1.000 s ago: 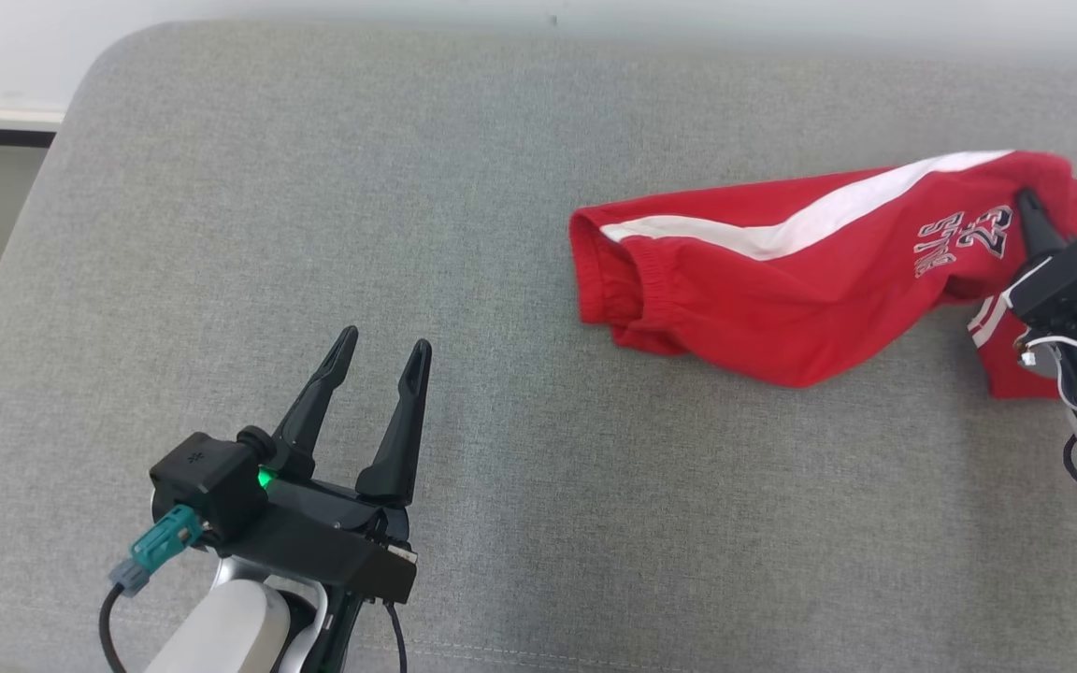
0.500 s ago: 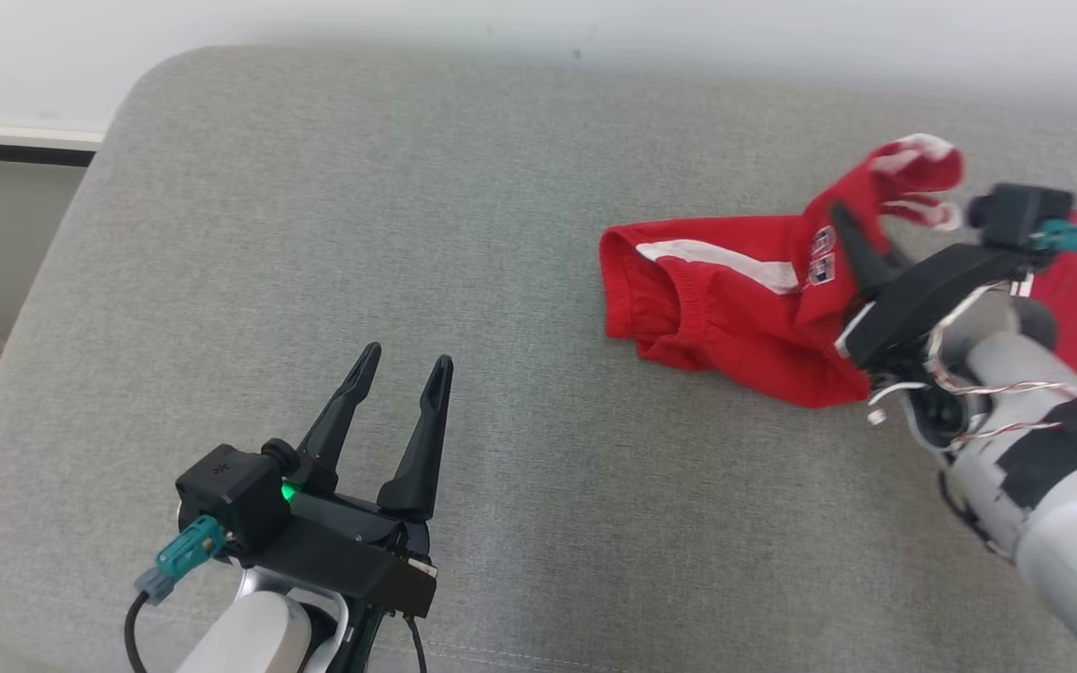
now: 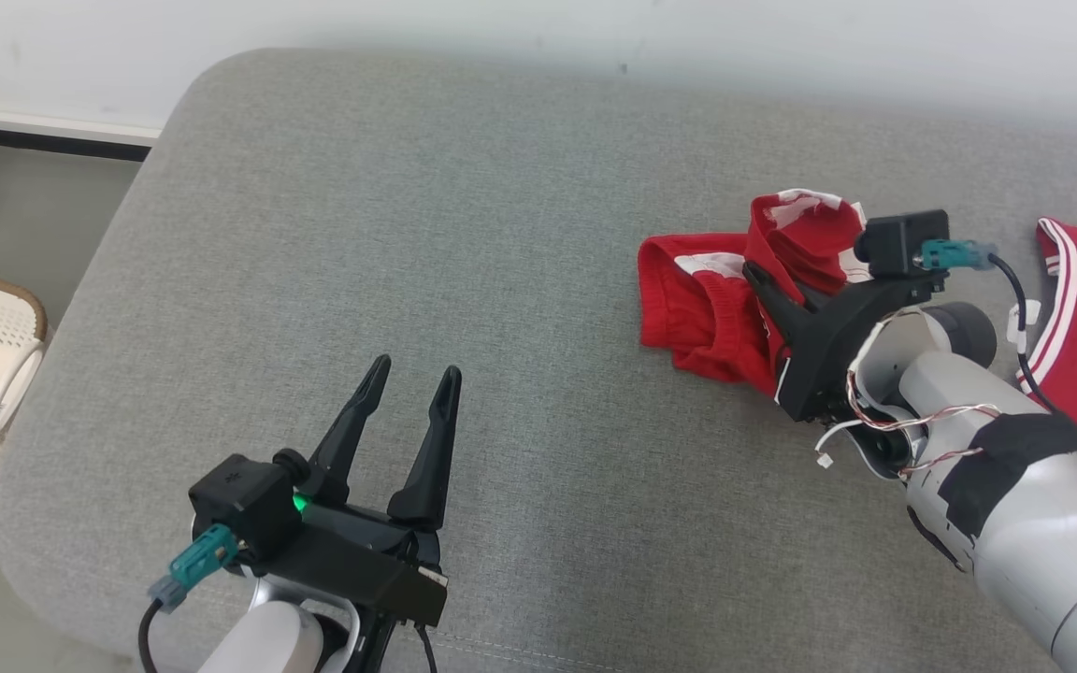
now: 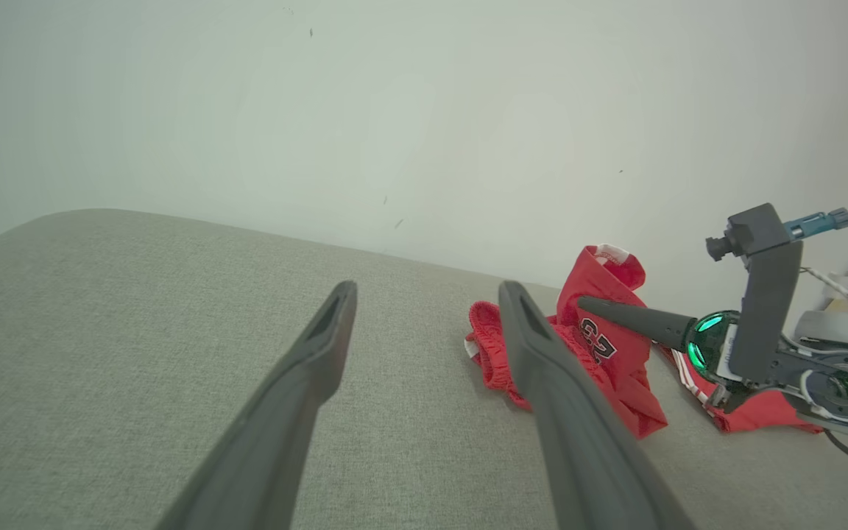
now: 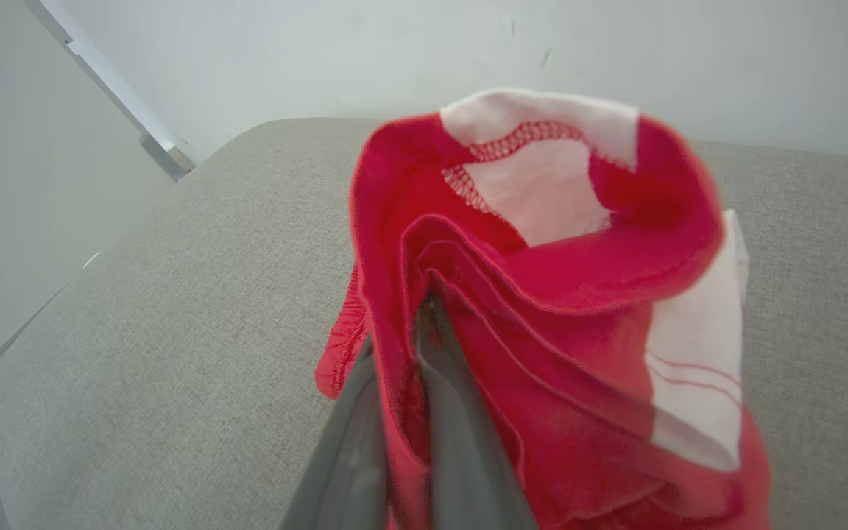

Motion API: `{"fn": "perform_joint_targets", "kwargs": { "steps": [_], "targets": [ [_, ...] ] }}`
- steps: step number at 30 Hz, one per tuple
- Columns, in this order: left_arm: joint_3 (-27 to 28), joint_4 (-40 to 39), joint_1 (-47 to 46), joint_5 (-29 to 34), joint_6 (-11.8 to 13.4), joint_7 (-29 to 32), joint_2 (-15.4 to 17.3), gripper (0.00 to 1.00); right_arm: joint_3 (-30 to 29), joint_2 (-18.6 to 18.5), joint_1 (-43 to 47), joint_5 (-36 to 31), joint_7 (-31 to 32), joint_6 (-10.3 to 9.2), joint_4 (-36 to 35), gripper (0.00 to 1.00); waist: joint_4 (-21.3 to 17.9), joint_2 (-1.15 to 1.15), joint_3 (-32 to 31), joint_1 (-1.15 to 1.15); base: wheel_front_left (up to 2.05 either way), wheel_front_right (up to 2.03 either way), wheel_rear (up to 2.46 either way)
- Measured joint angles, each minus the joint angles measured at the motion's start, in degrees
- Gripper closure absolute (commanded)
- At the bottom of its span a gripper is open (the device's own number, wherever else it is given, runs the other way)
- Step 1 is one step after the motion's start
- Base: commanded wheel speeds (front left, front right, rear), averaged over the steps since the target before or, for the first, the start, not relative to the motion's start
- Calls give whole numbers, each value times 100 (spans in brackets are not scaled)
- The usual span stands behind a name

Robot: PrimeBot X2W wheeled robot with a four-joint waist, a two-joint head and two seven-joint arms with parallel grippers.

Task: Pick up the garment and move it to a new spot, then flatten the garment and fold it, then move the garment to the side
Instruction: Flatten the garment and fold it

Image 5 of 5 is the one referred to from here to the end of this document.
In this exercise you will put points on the grey fabric sofa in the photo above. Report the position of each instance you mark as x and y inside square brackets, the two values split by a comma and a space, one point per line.
[174, 331]

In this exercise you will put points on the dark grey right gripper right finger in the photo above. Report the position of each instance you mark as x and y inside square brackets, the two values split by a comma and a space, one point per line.
[464, 464]

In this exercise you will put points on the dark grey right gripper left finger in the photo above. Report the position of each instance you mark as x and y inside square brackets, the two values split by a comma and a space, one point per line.
[343, 471]

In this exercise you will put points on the white metal frame bar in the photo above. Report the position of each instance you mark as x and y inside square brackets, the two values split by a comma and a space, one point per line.
[111, 81]

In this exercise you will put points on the red jersey with white sleeves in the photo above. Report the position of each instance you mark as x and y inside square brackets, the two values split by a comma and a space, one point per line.
[578, 331]

